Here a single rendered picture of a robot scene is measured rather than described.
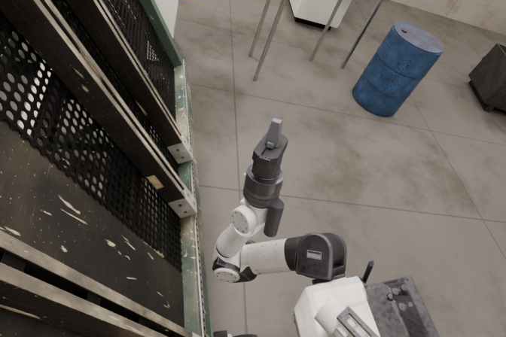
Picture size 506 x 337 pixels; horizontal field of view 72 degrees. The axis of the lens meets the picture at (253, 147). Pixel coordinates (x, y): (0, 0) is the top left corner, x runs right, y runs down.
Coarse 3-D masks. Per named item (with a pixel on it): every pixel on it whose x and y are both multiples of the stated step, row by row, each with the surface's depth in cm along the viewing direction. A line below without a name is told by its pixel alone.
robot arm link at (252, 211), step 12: (240, 204) 85; (252, 204) 81; (264, 204) 80; (276, 204) 81; (240, 216) 82; (252, 216) 82; (264, 216) 84; (276, 216) 81; (240, 228) 83; (252, 228) 82; (264, 228) 85; (276, 228) 83
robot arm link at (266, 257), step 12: (276, 240) 100; (252, 252) 100; (264, 252) 98; (276, 252) 96; (252, 264) 99; (264, 264) 97; (276, 264) 96; (216, 276) 101; (228, 276) 100; (240, 276) 100; (252, 276) 101
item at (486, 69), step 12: (492, 48) 498; (504, 48) 496; (492, 60) 490; (504, 60) 467; (480, 72) 506; (492, 72) 482; (504, 72) 460; (480, 84) 498; (492, 84) 475; (504, 84) 457; (480, 96) 490; (492, 96) 471; (504, 96) 468; (492, 108) 485; (504, 108) 481
